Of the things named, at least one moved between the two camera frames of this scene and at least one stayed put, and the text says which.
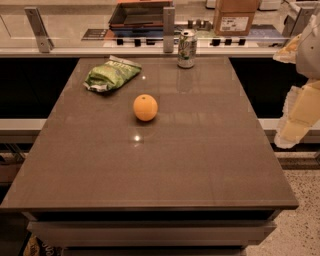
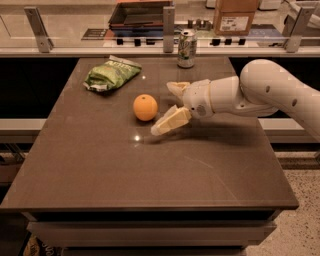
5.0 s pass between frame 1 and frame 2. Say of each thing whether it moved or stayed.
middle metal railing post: stayed
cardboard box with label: stayed
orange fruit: stayed
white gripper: moved
